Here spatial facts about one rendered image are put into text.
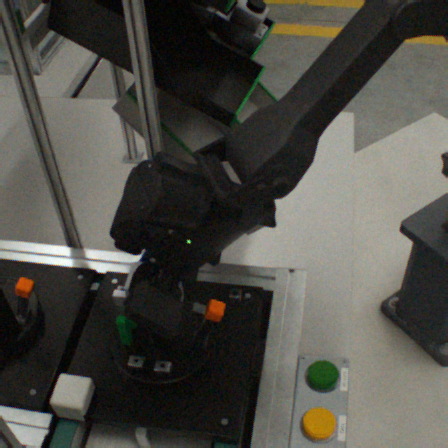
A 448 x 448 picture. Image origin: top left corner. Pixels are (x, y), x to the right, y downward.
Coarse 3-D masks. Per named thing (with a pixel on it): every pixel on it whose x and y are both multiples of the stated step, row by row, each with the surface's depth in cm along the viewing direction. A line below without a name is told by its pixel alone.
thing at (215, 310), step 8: (200, 304) 71; (208, 304) 70; (216, 304) 70; (224, 304) 71; (192, 312) 71; (200, 312) 71; (208, 312) 70; (216, 312) 70; (208, 320) 71; (216, 320) 70; (200, 328) 73; (208, 328) 72; (200, 336) 74
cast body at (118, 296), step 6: (132, 264) 70; (138, 264) 69; (144, 264) 68; (150, 264) 68; (132, 270) 69; (138, 270) 67; (144, 270) 67; (150, 270) 67; (144, 276) 67; (150, 276) 67; (126, 282) 68; (180, 282) 71; (126, 288) 67; (180, 288) 71; (114, 294) 71; (120, 294) 71; (126, 294) 68; (114, 300) 72; (120, 300) 72
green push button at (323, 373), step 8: (320, 360) 75; (312, 368) 74; (320, 368) 74; (328, 368) 74; (336, 368) 74; (312, 376) 74; (320, 376) 74; (328, 376) 73; (336, 376) 73; (312, 384) 74; (320, 384) 73; (328, 384) 73
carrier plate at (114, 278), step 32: (192, 288) 85; (224, 288) 85; (256, 288) 85; (96, 320) 82; (224, 320) 81; (256, 320) 81; (96, 352) 78; (224, 352) 77; (96, 384) 74; (128, 384) 74; (192, 384) 74; (224, 384) 74; (96, 416) 71; (128, 416) 71; (160, 416) 71; (192, 416) 71; (224, 416) 70
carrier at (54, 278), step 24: (0, 264) 90; (24, 264) 90; (48, 264) 90; (48, 288) 86; (72, 288) 86; (48, 312) 83; (72, 312) 83; (24, 336) 78; (48, 336) 80; (72, 336) 81; (24, 360) 77; (48, 360) 77; (0, 384) 75; (24, 384) 75; (48, 384) 75; (24, 408) 73
